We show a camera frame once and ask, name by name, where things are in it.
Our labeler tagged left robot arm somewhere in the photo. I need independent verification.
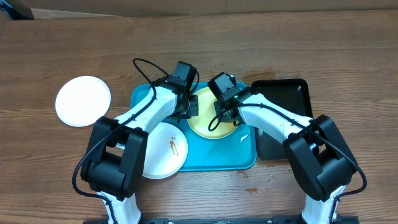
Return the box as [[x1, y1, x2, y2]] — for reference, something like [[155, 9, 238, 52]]
[[72, 61, 200, 223]]

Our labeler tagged green rimmed plate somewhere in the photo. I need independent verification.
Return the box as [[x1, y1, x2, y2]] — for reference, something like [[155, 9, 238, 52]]
[[188, 87, 236, 139]]

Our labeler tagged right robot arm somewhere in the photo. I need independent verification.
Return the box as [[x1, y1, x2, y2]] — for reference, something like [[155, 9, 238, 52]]
[[208, 73, 359, 223]]

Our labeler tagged black water tray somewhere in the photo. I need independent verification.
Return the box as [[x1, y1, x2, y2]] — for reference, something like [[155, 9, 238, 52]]
[[251, 78, 313, 160]]

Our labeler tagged white plate with sauce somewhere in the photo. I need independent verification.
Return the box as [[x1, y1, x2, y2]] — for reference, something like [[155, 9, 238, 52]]
[[142, 123, 188, 179]]

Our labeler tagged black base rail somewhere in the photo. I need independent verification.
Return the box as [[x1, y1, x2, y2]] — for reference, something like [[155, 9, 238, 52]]
[[82, 215, 360, 224]]

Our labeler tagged dark object top-left corner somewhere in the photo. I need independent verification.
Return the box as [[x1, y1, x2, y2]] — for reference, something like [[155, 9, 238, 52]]
[[1, 0, 34, 20]]

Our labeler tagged teal plastic tray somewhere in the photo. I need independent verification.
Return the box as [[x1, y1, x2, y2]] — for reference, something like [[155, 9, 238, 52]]
[[130, 81, 258, 172]]

